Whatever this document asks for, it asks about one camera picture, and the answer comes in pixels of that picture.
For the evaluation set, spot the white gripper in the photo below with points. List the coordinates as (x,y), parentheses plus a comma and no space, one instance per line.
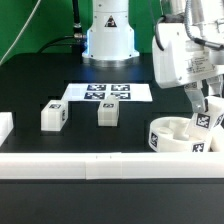
(187,50)

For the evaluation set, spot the white round stool seat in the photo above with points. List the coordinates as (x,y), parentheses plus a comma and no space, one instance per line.
(168,134)

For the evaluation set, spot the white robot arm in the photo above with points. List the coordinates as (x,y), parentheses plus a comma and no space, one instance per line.
(110,39)

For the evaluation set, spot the white front fence bar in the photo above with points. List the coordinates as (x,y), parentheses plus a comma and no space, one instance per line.
(95,166)

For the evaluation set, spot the white AprilTag marker sheet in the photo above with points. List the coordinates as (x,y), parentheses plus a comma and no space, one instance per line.
(98,92)

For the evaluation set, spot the white left fence block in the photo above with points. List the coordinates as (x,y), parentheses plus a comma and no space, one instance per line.
(6,125)

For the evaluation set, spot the black cable horizontal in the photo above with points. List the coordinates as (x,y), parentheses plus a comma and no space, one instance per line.
(75,42)

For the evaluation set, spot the black cable vertical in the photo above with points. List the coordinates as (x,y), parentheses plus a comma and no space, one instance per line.
(76,15)

